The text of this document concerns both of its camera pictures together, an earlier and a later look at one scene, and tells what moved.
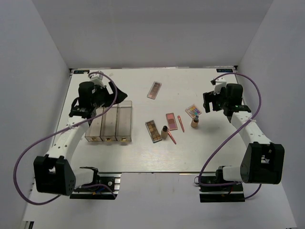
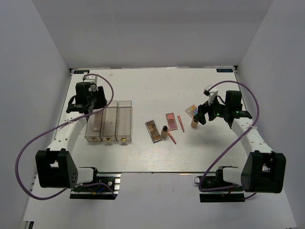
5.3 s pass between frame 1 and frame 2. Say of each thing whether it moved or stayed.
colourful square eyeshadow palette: stayed
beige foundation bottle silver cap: stayed
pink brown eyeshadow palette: moved
